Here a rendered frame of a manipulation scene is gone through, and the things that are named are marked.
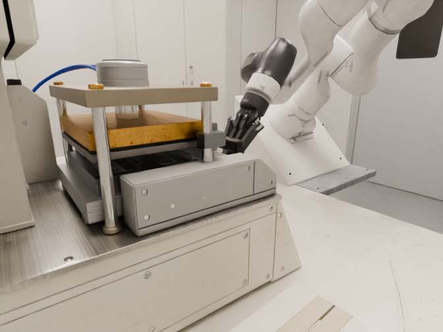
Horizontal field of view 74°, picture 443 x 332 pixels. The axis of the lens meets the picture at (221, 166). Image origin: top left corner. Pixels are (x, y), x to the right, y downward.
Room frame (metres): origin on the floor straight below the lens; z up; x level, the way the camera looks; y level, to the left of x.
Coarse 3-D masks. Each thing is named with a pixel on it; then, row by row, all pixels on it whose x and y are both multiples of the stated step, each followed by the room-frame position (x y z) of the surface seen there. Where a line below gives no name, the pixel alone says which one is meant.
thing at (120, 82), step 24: (96, 72) 0.47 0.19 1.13; (120, 72) 0.45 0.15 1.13; (144, 72) 0.48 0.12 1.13; (72, 96) 0.39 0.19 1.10; (96, 96) 0.34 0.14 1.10; (120, 96) 0.35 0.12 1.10; (144, 96) 0.37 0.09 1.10; (168, 96) 0.39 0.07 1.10; (192, 96) 0.41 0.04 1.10; (216, 96) 0.44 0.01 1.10
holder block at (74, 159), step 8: (72, 152) 0.51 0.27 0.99; (72, 160) 0.49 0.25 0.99; (80, 160) 0.46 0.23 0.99; (144, 160) 0.46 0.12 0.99; (192, 160) 0.46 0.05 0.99; (80, 168) 0.43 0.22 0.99; (88, 168) 0.41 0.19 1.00; (144, 168) 0.41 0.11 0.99; (152, 168) 0.41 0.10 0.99; (80, 176) 0.44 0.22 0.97; (88, 176) 0.39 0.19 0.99; (96, 176) 0.38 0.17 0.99; (120, 176) 0.38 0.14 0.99; (88, 184) 0.40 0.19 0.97; (96, 184) 0.36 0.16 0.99; (120, 184) 0.38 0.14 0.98; (96, 192) 0.37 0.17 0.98
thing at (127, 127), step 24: (72, 120) 0.46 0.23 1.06; (120, 120) 0.46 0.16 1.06; (144, 120) 0.46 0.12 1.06; (168, 120) 0.46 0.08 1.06; (192, 120) 0.46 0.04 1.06; (72, 144) 0.45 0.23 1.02; (120, 144) 0.38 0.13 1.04; (144, 144) 0.40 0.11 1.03; (168, 144) 0.42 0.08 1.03; (192, 144) 0.45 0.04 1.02
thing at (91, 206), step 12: (216, 156) 0.58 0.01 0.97; (60, 168) 0.50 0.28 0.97; (72, 168) 0.50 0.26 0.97; (72, 180) 0.43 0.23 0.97; (72, 192) 0.42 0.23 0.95; (84, 192) 0.38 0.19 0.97; (120, 192) 0.38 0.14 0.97; (84, 204) 0.35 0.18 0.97; (96, 204) 0.35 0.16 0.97; (120, 204) 0.37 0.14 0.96; (84, 216) 0.36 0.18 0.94; (96, 216) 0.35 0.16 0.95
